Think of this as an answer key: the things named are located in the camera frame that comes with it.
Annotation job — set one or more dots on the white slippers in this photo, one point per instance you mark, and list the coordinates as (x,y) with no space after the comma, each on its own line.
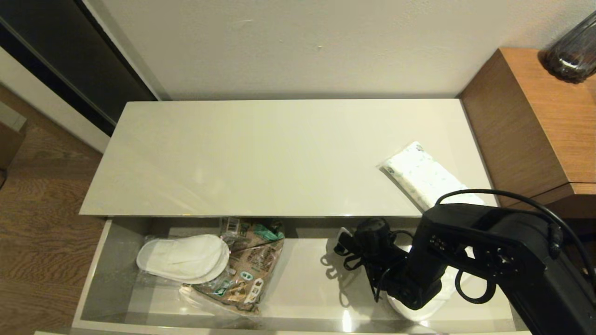
(181,256)
(419,311)

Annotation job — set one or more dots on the brown wooden side cabinet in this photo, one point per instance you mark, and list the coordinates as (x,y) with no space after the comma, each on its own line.
(535,130)

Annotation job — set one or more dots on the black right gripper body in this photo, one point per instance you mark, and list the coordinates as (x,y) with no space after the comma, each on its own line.
(386,272)

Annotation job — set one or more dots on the brown printed snack bag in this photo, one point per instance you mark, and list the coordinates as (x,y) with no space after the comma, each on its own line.
(256,260)

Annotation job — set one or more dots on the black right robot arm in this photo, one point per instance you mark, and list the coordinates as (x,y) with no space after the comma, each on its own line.
(489,242)

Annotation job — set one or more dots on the white soft tissue pack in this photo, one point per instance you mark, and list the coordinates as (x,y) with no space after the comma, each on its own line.
(414,172)

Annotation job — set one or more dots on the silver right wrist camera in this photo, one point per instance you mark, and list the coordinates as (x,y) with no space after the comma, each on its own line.
(343,235)

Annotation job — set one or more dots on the dark glass vase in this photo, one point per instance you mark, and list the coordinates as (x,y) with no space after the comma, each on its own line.
(575,53)

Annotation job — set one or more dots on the dark door panel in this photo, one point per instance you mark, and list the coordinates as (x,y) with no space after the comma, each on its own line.
(70,46)

